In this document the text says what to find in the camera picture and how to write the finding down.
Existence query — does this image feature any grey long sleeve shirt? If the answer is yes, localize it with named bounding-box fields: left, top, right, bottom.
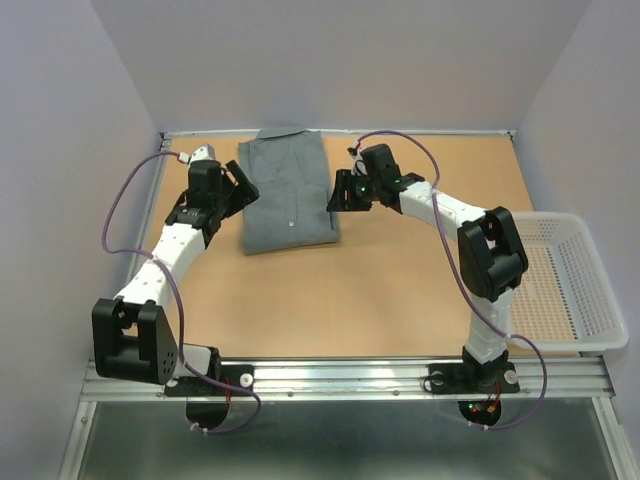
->
left=238, top=127, right=340, bottom=255

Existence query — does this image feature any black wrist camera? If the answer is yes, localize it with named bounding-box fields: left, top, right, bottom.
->
left=360, top=144, right=401, bottom=183
left=187, top=160, right=221, bottom=204

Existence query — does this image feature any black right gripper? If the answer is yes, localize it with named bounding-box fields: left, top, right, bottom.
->
left=325, top=169, right=381, bottom=212

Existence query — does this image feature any white perforated plastic basket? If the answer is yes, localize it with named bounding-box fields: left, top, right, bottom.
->
left=509, top=211, right=629, bottom=353

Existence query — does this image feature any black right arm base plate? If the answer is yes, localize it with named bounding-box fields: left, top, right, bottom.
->
left=427, top=363, right=520, bottom=395

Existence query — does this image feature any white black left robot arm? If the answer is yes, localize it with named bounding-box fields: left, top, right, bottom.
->
left=91, top=158, right=259, bottom=394

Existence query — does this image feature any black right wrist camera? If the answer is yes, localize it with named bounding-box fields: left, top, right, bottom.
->
left=360, top=144, right=401, bottom=183

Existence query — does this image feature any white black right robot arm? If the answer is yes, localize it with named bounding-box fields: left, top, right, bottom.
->
left=327, top=169, right=528, bottom=393

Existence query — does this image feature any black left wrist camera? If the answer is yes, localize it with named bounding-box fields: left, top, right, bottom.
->
left=187, top=160, right=221, bottom=204

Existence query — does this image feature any aluminium front frame rail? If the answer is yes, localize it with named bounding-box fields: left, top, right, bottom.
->
left=80, top=356, right=615, bottom=403

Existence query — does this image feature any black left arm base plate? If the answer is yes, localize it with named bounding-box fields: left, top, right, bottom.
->
left=163, top=363, right=255, bottom=399

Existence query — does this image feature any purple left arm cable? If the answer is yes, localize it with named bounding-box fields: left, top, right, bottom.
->
left=102, top=151, right=264, bottom=435

